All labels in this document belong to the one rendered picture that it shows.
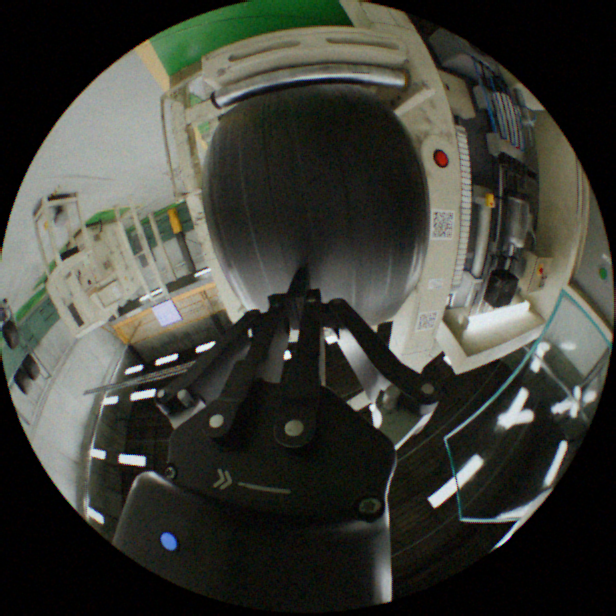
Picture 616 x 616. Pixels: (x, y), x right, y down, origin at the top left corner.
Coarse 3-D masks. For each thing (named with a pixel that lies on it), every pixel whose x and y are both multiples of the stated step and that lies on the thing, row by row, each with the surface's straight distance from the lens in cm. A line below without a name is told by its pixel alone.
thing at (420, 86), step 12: (408, 60) 44; (420, 60) 44; (408, 72) 44; (420, 72) 41; (408, 84) 43; (420, 84) 40; (432, 84) 41; (384, 96) 55; (396, 96) 49; (408, 96) 44; (420, 96) 42; (396, 108) 49; (408, 108) 48
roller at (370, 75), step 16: (336, 64) 41; (352, 64) 42; (256, 80) 39; (272, 80) 39; (288, 80) 39; (304, 80) 39; (320, 80) 39; (336, 80) 40; (352, 80) 40; (368, 80) 41; (384, 80) 42; (400, 80) 43; (224, 96) 40; (240, 96) 40
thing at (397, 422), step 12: (384, 396) 7; (396, 396) 7; (384, 408) 8; (396, 408) 8; (384, 420) 7; (396, 420) 7; (408, 420) 7; (420, 420) 8; (384, 432) 7; (396, 432) 7; (408, 432) 7; (396, 444) 7
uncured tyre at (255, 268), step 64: (256, 128) 24; (320, 128) 22; (384, 128) 24; (256, 192) 20; (320, 192) 19; (384, 192) 20; (256, 256) 20; (320, 256) 20; (384, 256) 21; (384, 320) 34
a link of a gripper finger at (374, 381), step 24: (336, 312) 12; (336, 336) 13; (360, 336) 9; (360, 360) 9; (384, 360) 8; (384, 384) 8; (408, 384) 7; (432, 384) 8; (408, 408) 8; (432, 408) 7
